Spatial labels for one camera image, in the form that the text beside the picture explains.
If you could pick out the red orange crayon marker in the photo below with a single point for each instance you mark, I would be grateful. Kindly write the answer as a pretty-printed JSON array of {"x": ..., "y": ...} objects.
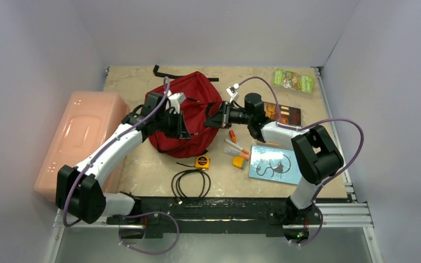
[{"x": 232, "y": 136}]

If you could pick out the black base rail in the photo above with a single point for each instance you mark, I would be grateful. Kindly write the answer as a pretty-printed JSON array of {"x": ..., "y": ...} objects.
[{"x": 217, "y": 215}]

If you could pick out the white orange marker pen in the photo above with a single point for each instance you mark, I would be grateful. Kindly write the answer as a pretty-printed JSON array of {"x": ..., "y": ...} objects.
[{"x": 236, "y": 146}]

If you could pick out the light blue book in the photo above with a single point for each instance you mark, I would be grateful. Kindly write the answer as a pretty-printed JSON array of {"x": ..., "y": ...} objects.
[{"x": 274, "y": 164}]

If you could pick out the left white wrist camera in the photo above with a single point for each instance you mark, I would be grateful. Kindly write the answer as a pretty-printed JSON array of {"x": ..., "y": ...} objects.
[{"x": 174, "y": 101}]

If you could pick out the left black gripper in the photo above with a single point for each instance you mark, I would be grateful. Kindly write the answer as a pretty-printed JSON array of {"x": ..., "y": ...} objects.
[{"x": 180, "y": 131}]

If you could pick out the yellow tape measure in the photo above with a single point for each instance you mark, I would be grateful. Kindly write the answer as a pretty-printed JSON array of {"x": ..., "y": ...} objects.
[{"x": 202, "y": 162}]

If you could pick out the green booklet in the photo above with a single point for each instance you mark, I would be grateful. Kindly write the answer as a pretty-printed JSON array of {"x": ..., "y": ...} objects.
[{"x": 293, "y": 81}]

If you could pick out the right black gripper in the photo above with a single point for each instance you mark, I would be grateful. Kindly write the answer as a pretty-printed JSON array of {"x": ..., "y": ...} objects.
[{"x": 224, "y": 115}]

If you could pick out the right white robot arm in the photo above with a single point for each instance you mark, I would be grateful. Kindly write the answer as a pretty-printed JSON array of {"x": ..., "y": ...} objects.
[{"x": 316, "y": 154}]

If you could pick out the grey orange highlighter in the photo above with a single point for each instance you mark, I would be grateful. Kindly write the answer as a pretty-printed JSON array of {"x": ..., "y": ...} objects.
[{"x": 236, "y": 153}]

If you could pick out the dark brown book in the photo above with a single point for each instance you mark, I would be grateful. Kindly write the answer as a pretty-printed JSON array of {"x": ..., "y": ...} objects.
[{"x": 284, "y": 114}]

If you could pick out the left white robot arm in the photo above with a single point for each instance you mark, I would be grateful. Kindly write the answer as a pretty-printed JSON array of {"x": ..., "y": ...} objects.
[{"x": 79, "y": 188}]

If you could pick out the pink translucent storage box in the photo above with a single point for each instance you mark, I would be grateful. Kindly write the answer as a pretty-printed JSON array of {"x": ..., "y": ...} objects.
[{"x": 89, "y": 119}]

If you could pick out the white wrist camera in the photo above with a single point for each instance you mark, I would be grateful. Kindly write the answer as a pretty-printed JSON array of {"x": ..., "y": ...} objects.
[
  {"x": 233, "y": 92},
  {"x": 174, "y": 101}
]

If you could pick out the yellow grey correction tape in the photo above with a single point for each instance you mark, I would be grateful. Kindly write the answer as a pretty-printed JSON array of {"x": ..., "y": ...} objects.
[{"x": 239, "y": 162}]

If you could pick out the red student backpack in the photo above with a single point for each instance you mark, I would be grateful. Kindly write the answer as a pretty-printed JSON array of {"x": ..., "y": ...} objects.
[{"x": 200, "y": 96}]

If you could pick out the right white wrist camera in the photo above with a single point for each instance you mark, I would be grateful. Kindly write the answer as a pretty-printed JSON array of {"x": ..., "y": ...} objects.
[{"x": 233, "y": 92}]

